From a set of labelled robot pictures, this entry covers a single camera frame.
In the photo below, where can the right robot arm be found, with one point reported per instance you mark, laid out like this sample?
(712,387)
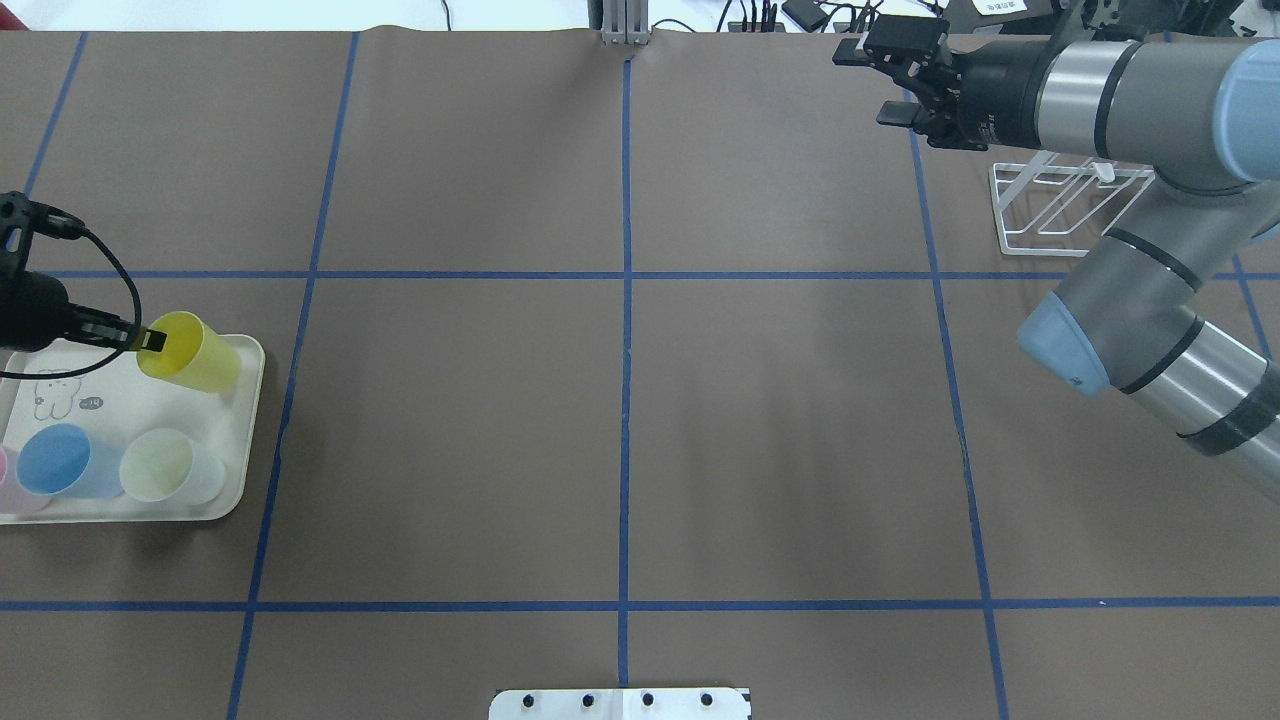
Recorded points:
(1202,116)

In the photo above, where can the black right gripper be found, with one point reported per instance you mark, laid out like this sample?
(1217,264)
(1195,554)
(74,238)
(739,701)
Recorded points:
(998,95)

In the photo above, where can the yellow plastic cup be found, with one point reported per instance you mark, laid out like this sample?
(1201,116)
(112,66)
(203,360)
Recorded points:
(193,355)

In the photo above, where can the white wire cup rack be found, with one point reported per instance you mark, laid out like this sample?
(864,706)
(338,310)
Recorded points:
(1056,206)

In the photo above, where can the cream plastic tray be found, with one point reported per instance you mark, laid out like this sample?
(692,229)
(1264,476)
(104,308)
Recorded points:
(118,404)

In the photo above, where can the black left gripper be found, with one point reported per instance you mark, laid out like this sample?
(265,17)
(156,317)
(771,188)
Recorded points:
(28,308)

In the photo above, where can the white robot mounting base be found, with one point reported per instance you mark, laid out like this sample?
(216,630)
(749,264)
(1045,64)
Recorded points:
(623,703)

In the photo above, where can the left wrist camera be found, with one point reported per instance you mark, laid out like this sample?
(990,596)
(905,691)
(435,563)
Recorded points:
(22,219)

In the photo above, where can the pale green plastic cup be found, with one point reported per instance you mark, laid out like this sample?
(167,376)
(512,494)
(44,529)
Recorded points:
(165,465)

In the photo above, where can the blue plastic cup on tray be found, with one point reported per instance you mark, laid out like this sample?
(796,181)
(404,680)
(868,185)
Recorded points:
(66,461)

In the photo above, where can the aluminium frame post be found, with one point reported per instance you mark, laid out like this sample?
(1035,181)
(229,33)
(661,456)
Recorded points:
(621,22)

